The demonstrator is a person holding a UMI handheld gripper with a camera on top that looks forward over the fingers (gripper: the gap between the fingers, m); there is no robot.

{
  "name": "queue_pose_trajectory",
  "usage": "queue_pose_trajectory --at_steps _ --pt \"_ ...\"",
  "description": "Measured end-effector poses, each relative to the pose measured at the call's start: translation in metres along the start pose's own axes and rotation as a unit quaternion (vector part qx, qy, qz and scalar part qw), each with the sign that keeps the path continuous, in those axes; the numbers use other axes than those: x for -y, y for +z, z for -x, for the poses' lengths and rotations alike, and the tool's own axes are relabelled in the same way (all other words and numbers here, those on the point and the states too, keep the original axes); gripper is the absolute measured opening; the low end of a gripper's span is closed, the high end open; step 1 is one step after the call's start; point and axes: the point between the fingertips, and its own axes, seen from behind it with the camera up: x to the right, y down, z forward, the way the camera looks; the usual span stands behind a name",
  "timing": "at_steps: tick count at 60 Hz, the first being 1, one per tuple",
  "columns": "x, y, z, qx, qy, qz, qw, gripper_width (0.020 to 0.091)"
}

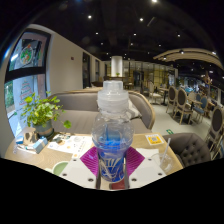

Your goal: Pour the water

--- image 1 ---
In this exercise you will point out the grey curved sofa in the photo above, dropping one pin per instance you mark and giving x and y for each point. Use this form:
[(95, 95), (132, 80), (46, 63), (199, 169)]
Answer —
[(80, 113)]

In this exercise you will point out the group of ceiling spotlights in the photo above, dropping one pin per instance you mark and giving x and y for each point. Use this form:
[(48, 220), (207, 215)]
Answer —
[(89, 16)]

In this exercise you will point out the clear plastic cup with straw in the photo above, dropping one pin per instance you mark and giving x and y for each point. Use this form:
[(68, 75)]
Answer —
[(164, 160)]

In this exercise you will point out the yellow square card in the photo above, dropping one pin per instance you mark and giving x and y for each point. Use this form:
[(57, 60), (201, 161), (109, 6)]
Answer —
[(154, 139)]

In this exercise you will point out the group of dining chairs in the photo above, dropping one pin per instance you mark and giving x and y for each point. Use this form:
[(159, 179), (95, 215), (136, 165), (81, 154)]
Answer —
[(181, 100)]

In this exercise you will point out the white paper napkin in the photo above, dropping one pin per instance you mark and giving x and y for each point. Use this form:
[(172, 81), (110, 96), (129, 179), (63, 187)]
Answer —
[(146, 153)]

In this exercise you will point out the window with festive decorations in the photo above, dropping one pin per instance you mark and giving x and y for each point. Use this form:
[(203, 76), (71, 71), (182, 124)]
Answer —
[(25, 80)]

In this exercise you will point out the small light blue tissue pack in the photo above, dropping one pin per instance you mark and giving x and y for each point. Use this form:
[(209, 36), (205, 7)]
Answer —
[(40, 145)]

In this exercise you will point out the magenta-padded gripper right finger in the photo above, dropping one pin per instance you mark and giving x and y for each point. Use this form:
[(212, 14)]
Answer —
[(135, 161)]

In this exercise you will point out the dark grey tufted chair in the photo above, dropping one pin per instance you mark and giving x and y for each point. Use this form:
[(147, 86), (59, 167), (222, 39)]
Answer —
[(188, 148)]

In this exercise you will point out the clear blue-label water bottle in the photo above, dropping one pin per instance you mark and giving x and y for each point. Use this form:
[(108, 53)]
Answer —
[(112, 133)]

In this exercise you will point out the blue and white card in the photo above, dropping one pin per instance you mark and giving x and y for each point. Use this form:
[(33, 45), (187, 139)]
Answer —
[(19, 140)]

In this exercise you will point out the pale green mug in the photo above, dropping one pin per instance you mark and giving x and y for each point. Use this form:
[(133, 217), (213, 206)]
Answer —
[(60, 167)]

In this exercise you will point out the white round pillar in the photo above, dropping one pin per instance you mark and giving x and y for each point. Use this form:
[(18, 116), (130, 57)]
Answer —
[(116, 65)]

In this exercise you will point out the green potted plant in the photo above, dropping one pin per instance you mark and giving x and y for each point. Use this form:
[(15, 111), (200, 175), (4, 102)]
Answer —
[(41, 111)]

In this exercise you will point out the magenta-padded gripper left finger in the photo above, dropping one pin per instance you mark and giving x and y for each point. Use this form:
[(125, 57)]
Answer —
[(88, 163)]

